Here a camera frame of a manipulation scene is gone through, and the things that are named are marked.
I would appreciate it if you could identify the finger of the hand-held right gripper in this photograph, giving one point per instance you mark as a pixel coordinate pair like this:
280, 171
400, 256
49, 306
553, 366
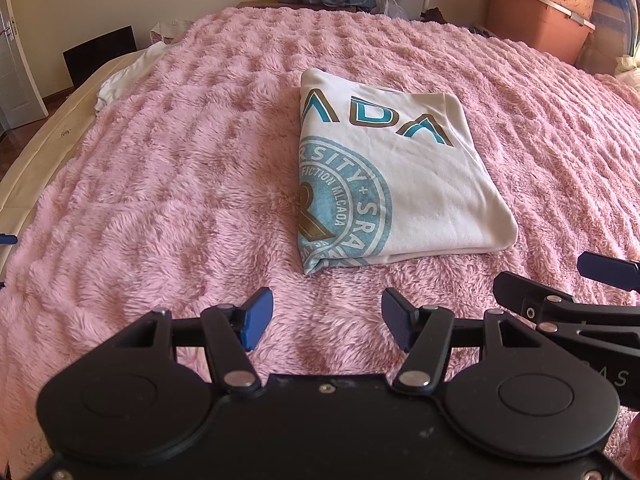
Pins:
610, 270
555, 305

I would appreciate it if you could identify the white door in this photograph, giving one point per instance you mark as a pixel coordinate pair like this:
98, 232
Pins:
17, 60

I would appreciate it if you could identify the black wall panel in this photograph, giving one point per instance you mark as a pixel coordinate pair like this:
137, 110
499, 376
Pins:
100, 52

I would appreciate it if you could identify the pile of white cloths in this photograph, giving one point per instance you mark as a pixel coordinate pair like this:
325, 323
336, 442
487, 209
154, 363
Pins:
629, 67

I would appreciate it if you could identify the white printed sweatshirt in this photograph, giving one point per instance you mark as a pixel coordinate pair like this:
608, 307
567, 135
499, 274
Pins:
410, 180

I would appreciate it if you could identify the brown storage box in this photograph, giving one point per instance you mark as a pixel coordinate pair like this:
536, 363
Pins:
535, 30

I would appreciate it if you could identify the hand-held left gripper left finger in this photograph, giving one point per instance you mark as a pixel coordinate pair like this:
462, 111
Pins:
256, 317

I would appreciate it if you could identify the pink fluffy blanket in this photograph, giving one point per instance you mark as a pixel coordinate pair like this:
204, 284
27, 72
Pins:
150, 210

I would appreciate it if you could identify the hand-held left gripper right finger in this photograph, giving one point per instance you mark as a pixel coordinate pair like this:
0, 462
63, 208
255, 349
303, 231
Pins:
397, 317

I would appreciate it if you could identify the beige mattress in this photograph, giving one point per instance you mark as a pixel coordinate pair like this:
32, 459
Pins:
45, 125

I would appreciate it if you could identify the white paper bag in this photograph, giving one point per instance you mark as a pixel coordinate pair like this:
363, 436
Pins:
167, 32

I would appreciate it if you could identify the blue black clamp stand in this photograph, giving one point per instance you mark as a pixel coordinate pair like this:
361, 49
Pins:
7, 238

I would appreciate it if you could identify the small white plastic bag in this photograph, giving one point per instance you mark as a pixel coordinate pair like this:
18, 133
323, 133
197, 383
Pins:
397, 5

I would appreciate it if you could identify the white crumpled cloth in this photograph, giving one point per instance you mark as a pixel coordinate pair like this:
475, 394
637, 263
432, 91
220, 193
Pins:
132, 75

